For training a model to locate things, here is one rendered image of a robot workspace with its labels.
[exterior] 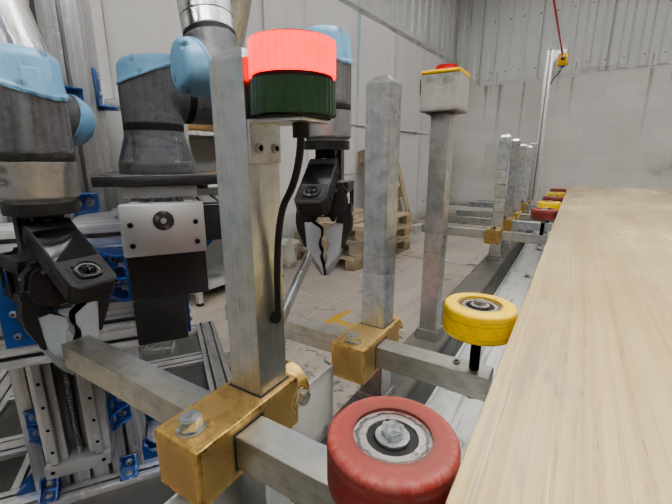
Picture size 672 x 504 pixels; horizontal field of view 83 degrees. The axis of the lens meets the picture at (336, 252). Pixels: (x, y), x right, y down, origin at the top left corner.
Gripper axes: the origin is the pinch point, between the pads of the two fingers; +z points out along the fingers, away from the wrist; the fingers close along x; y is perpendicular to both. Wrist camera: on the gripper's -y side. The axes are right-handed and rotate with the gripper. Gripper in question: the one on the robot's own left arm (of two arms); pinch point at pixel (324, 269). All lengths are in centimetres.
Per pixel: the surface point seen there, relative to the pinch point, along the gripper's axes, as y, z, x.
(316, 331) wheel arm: -7.5, 7.4, -0.5
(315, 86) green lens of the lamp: -32.0, -21.9, -7.3
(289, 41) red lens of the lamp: -32.8, -24.4, -5.9
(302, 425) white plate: -19.2, 14.3, -1.7
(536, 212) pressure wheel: 78, 0, -53
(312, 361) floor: 121, 90, 37
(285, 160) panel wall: 329, -15, 121
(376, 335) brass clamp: -9.5, 6.2, -9.6
